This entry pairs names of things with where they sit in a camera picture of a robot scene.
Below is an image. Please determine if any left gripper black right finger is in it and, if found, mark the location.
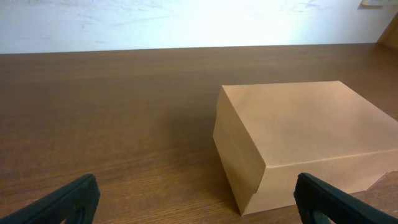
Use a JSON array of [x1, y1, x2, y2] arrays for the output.
[[294, 173, 397, 224]]

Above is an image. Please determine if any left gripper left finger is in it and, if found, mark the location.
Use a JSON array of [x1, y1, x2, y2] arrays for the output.
[[1, 174, 100, 224]]

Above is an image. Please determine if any cardboard box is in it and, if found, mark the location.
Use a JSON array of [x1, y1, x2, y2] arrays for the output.
[[213, 81, 397, 215]]

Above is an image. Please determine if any wooden object at wall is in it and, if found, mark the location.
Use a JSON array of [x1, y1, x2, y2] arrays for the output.
[[377, 14, 398, 50]]

